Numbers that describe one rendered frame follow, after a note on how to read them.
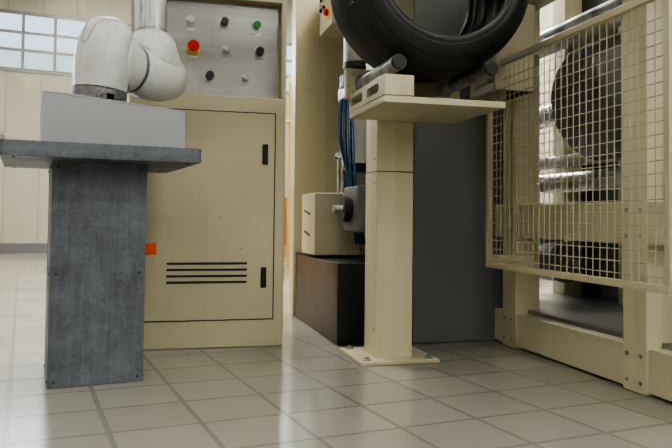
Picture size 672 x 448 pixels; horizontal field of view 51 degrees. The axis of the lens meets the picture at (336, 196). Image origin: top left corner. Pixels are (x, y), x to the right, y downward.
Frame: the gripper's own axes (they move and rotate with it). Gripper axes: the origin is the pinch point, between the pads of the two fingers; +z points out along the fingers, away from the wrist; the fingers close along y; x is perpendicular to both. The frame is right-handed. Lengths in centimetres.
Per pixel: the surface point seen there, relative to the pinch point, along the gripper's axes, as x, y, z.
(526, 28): 23, 19, 72
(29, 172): -1, 741, -200
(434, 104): 49, -11, 22
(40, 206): 42, 743, -192
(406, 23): 26.0, -12.3, 16.0
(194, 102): 32, 59, -39
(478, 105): 50, -11, 35
